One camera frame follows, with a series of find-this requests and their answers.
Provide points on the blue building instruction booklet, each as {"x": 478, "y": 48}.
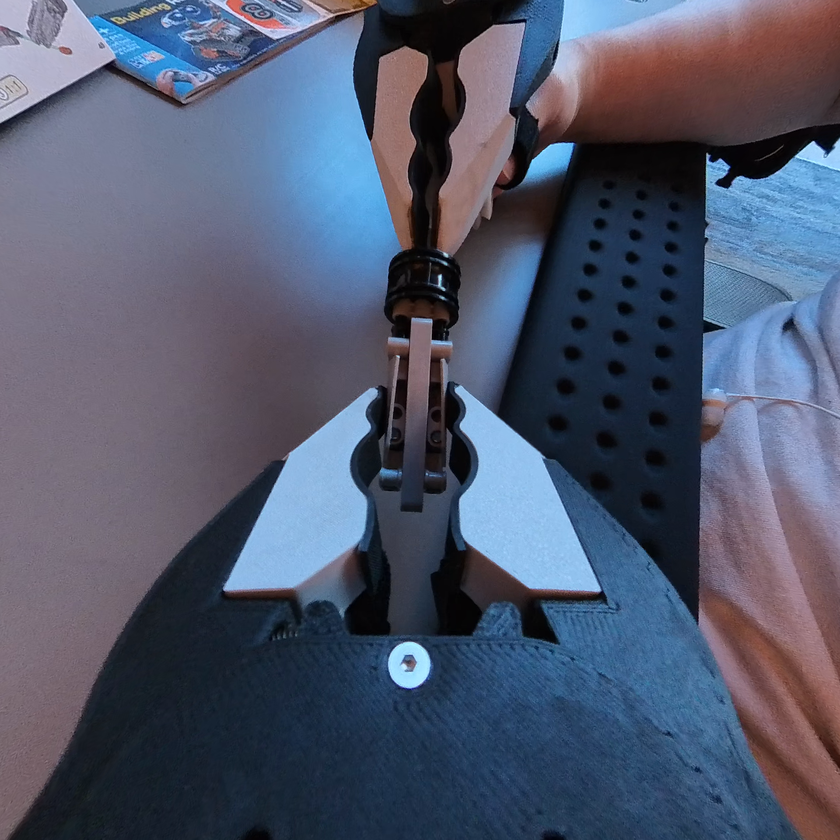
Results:
{"x": 197, "y": 46}

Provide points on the white printed paper sheet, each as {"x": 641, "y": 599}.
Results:
{"x": 39, "y": 59}

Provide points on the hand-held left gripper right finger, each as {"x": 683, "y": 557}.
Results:
{"x": 525, "y": 518}

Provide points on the grey toy brick assembly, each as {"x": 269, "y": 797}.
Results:
{"x": 415, "y": 407}

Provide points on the person's right hand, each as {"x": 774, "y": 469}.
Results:
{"x": 558, "y": 98}

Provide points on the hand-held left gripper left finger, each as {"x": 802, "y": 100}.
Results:
{"x": 308, "y": 512}

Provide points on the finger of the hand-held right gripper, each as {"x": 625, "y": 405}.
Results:
{"x": 394, "y": 111}
{"x": 485, "y": 118}

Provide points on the person's pale shirt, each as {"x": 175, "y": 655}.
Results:
{"x": 774, "y": 558}

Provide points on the dark fabric item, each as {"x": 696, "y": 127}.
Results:
{"x": 768, "y": 157}

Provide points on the grey desk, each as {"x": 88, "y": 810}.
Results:
{"x": 164, "y": 295}

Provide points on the person's right forearm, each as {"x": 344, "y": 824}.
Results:
{"x": 689, "y": 72}

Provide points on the black perforated chair part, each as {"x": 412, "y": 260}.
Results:
{"x": 617, "y": 361}

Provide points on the orange and white leaflet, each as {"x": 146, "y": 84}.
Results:
{"x": 289, "y": 13}

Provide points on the black toy wheel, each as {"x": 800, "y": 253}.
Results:
{"x": 423, "y": 282}

